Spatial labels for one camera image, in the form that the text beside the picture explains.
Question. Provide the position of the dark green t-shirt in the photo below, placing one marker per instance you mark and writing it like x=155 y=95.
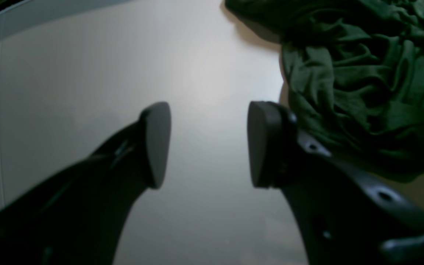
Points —
x=355 y=72

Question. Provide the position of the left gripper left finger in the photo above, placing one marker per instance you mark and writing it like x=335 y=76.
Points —
x=76 y=217

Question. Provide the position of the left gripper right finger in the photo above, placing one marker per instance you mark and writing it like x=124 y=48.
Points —
x=345 y=215

